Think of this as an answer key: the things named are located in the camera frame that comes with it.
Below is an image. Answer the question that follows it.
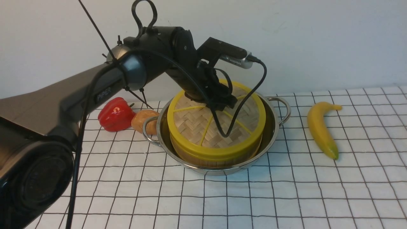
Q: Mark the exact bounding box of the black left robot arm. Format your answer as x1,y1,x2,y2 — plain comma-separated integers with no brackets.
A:
0,0,247,229

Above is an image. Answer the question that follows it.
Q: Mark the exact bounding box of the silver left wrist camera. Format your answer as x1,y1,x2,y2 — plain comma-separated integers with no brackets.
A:
197,37,255,69

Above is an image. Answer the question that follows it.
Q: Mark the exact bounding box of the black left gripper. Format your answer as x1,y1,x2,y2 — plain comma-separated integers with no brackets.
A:
166,61,238,111

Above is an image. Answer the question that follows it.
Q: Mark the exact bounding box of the yellow banana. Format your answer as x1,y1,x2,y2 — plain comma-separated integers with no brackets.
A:
307,101,342,160

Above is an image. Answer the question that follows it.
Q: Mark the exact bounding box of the red bell pepper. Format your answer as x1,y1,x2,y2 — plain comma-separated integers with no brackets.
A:
98,97,136,132

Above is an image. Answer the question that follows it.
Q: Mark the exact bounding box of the yellow woven bamboo steamer lid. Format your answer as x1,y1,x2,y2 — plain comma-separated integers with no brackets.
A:
167,91,266,154

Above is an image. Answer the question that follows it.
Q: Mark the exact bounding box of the brown potato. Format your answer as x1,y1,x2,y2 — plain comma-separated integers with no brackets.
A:
131,110,159,135

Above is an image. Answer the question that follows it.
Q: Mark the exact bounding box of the yellow bamboo steamer basket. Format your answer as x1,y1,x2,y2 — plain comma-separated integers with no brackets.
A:
170,136,263,168

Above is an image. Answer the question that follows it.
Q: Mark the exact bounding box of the white black grid tablecloth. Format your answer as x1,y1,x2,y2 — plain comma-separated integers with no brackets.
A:
25,85,407,229

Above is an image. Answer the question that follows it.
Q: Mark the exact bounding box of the stainless steel pot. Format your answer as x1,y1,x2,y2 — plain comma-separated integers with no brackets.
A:
142,93,291,176

